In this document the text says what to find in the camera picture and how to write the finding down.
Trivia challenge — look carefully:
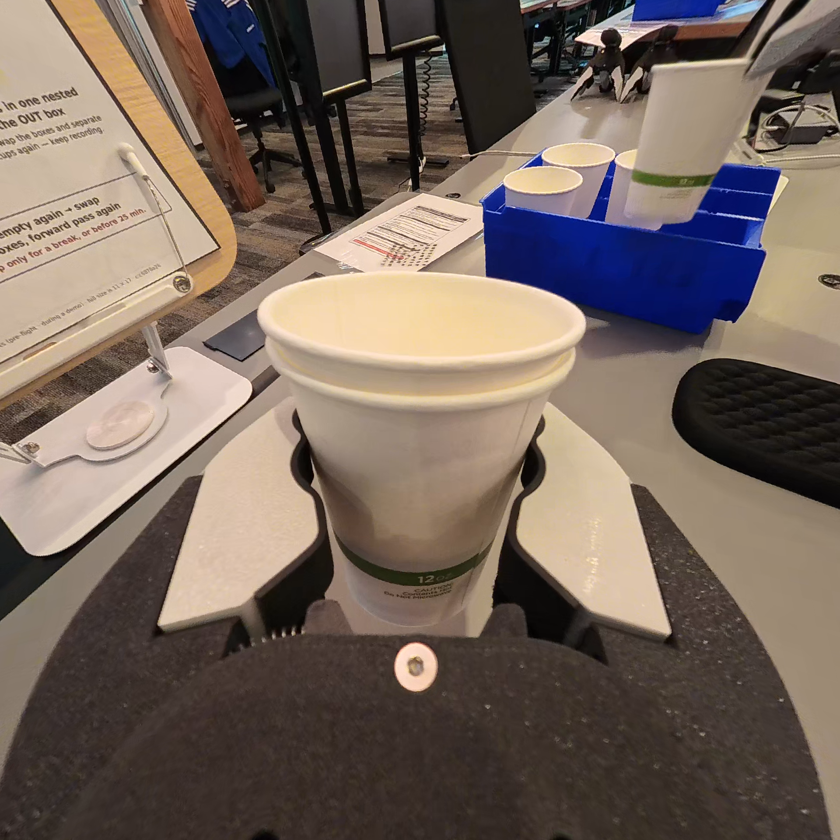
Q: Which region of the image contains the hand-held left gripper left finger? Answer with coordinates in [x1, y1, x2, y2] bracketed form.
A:
[156, 397, 329, 634]

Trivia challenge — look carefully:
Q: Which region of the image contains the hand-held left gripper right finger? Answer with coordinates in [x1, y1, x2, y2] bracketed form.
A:
[507, 400, 673, 644]

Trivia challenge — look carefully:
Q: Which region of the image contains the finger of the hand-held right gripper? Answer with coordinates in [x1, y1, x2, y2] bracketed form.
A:
[743, 16, 840, 78]

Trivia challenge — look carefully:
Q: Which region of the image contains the white paper cup green stripe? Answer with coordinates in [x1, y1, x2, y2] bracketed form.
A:
[266, 335, 577, 627]
[623, 58, 777, 224]
[503, 166, 584, 214]
[605, 150, 660, 231]
[257, 272, 587, 382]
[541, 142, 616, 217]

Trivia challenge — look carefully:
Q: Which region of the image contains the blue plastic bin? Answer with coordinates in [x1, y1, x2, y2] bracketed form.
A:
[481, 147, 782, 336]
[632, 0, 719, 21]

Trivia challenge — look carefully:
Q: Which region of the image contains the idle black hand-held gripper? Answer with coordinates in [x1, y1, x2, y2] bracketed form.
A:
[620, 26, 680, 102]
[571, 28, 627, 99]

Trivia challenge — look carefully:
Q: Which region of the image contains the black desk strip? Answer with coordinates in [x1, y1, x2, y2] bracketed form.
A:
[202, 308, 263, 361]

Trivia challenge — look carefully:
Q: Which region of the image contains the black quilted wrist pad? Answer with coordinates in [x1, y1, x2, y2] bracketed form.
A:
[672, 357, 840, 509]

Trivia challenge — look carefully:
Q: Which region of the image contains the black high-back chair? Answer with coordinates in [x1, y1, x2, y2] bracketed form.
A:
[436, 0, 539, 158]

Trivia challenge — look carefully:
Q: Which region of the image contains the printed sheet in plastic sleeve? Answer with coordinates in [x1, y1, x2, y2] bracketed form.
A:
[314, 192, 485, 273]

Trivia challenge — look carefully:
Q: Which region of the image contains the black framed board stand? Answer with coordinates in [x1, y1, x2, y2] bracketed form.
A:
[272, 0, 375, 253]
[377, 0, 447, 191]

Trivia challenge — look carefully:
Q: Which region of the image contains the printed instruction sheet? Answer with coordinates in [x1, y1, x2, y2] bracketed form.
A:
[0, 0, 221, 365]

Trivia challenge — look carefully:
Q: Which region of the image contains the black office chair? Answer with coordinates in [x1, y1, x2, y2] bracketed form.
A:
[220, 66, 303, 193]

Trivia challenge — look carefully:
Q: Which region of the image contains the blue jacket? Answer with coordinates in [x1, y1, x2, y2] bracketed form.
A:
[187, 0, 277, 89]

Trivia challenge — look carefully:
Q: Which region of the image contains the wooden post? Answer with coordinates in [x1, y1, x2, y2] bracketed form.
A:
[141, 0, 266, 212]

